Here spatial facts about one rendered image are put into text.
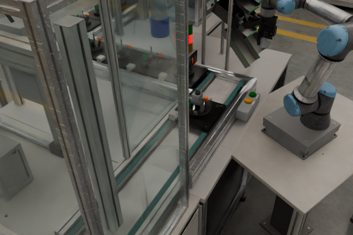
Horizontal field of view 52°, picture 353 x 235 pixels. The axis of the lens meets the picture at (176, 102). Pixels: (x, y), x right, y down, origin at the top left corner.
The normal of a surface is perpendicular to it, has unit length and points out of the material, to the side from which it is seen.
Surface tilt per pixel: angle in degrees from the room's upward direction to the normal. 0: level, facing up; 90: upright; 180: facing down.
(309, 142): 1
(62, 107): 90
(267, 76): 0
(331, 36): 82
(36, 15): 90
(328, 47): 82
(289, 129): 1
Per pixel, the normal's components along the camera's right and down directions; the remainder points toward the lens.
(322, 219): -0.02, -0.80
